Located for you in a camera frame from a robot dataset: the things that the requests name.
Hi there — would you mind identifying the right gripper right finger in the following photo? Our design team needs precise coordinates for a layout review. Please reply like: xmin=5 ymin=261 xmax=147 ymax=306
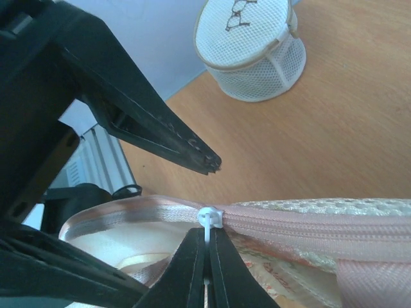
xmin=209 ymin=229 xmax=279 ymax=308

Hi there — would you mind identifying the floral mesh laundry bag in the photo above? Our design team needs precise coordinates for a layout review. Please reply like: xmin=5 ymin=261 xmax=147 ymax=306
xmin=59 ymin=194 xmax=411 ymax=308

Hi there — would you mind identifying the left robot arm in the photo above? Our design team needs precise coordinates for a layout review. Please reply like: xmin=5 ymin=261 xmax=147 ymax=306
xmin=1 ymin=1 xmax=222 ymax=307

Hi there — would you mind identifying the white round mesh laundry bag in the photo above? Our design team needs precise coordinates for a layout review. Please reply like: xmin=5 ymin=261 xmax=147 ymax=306
xmin=194 ymin=0 xmax=306 ymax=103

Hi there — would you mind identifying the white zipper pull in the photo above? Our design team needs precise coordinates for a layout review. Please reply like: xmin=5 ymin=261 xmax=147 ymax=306
xmin=197 ymin=207 xmax=223 ymax=286

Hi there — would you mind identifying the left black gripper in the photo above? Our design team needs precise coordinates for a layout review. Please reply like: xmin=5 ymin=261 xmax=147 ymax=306
xmin=1 ymin=1 xmax=106 ymax=224

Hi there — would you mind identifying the aluminium mounting rail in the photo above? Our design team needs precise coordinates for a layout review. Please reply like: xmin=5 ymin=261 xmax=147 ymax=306
xmin=64 ymin=124 xmax=139 ymax=194

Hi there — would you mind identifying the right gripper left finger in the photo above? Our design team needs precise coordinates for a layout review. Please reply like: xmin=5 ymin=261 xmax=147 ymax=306
xmin=135 ymin=228 xmax=206 ymax=308

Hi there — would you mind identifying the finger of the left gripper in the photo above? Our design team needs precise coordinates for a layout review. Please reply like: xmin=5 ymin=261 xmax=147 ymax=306
xmin=60 ymin=6 xmax=222 ymax=175
xmin=1 ymin=224 xmax=148 ymax=307

